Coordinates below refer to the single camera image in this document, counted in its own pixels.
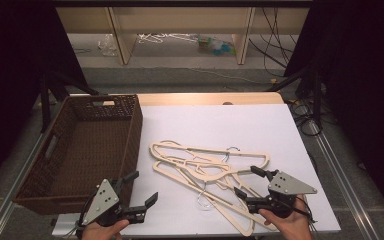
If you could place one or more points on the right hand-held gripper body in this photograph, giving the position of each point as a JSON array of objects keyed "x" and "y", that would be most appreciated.
[{"x": 290, "y": 188}]

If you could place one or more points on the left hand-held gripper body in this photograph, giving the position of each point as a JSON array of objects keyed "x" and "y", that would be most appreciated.
[{"x": 104, "y": 200}]

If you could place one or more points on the brown wicker basket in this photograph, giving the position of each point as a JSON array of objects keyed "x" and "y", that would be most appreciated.
[{"x": 90, "y": 150}]

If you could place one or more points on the person's left hand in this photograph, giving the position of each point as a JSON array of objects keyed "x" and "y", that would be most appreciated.
[{"x": 100, "y": 231}]

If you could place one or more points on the person's right hand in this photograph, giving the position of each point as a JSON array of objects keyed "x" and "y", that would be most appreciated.
[{"x": 290, "y": 226}]

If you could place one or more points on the white table mat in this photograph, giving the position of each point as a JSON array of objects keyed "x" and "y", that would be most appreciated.
[{"x": 220, "y": 126}]

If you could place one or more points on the black metal stand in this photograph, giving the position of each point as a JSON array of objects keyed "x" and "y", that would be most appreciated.
[
  {"x": 51, "y": 96},
  {"x": 308, "y": 86}
]

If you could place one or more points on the colourful plastic bag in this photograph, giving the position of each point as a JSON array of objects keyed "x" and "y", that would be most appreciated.
[{"x": 217, "y": 46}]

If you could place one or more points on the clear plastic bag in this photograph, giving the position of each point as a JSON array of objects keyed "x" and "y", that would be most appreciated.
[{"x": 107, "y": 45}]

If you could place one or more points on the beige wooden shelf unit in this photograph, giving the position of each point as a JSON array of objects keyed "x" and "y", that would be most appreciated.
[{"x": 180, "y": 20}]

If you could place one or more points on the metal floor rail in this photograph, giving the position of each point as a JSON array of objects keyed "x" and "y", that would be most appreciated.
[
  {"x": 343, "y": 180},
  {"x": 13, "y": 180}
]

